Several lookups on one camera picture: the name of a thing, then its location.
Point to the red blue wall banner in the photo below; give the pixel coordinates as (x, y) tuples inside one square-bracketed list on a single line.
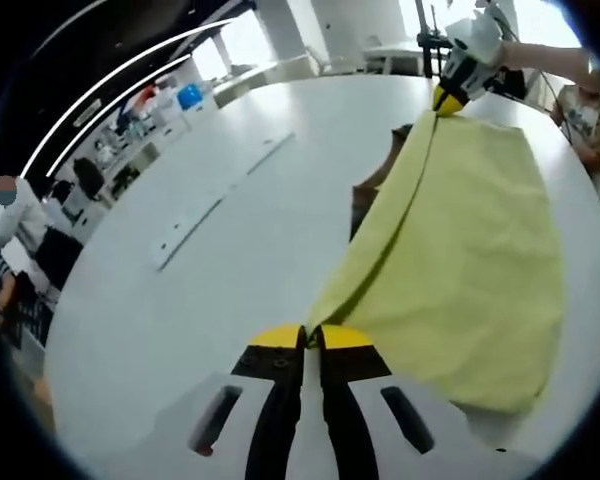
[(147, 94)]

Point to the ceiling air vent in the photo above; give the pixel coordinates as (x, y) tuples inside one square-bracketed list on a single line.
[(87, 109)]

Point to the long curved ceiling light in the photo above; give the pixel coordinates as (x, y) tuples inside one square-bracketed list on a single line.
[(130, 62), (105, 105)]

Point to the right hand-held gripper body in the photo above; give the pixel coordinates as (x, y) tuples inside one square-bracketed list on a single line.
[(475, 37)]

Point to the yellow blue black garment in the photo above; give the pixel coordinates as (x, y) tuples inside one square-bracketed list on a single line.
[(470, 250)]

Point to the black metal stand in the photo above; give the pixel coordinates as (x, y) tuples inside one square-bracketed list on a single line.
[(425, 40)]

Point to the white cabinet row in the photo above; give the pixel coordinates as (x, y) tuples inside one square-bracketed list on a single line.
[(147, 150)]

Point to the person's printed shirt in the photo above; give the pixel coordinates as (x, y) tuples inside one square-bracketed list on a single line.
[(587, 125)]

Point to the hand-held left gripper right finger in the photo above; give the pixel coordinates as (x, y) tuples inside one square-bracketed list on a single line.
[(355, 400)]

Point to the blue plastic container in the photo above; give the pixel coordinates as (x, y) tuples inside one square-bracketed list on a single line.
[(190, 96)]

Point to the white workbench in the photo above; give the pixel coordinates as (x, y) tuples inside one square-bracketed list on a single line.
[(260, 80)]

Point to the white square pillar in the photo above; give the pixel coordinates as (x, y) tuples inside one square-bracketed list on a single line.
[(330, 35)]

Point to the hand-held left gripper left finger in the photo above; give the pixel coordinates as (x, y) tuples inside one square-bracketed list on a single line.
[(275, 400)]

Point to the white template strip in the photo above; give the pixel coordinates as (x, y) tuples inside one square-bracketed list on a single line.
[(190, 225)]

